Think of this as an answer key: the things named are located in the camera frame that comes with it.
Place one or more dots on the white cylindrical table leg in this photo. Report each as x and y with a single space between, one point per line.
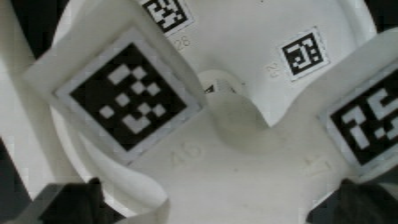
237 117

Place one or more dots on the white round table top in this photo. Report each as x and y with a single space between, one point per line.
136 47

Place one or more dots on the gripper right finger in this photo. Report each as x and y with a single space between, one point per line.
362 204

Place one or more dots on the white cross-shaped table base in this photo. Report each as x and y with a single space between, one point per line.
202 182

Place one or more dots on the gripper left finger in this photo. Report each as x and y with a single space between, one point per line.
69 204

